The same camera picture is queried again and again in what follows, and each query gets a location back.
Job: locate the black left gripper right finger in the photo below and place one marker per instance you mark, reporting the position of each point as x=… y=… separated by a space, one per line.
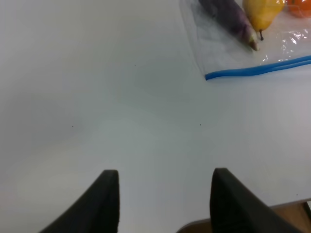
x=235 y=209

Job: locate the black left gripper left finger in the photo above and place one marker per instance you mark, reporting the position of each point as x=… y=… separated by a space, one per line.
x=96 y=211

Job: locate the clear zip bag blue seal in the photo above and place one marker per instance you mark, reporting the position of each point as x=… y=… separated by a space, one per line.
x=286 y=44

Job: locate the yellow pear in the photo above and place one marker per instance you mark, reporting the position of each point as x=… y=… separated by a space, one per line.
x=261 y=13

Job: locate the orange tomato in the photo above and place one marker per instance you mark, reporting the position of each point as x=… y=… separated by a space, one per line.
x=299 y=8

